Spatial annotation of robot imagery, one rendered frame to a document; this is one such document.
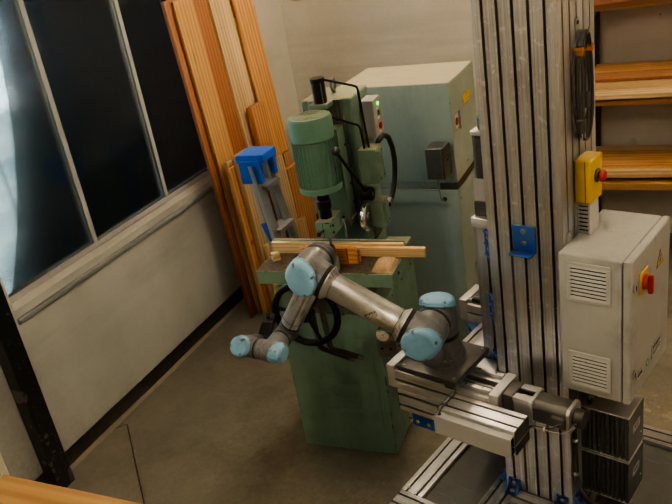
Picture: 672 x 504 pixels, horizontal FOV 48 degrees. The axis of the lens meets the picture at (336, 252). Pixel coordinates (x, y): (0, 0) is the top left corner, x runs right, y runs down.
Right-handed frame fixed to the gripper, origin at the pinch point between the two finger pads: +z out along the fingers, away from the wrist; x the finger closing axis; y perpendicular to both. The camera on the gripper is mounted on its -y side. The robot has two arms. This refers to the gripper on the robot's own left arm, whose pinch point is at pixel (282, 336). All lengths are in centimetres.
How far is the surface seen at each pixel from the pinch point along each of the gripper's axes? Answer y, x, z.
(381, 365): 11.6, 30.4, 33.5
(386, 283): -22.5, 37.2, 14.3
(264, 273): -24.4, -16.0, 13.2
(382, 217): -51, 28, 35
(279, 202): -64, -50, 92
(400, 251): -36, 39, 25
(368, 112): -93, 23, 24
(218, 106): -121, -98, 104
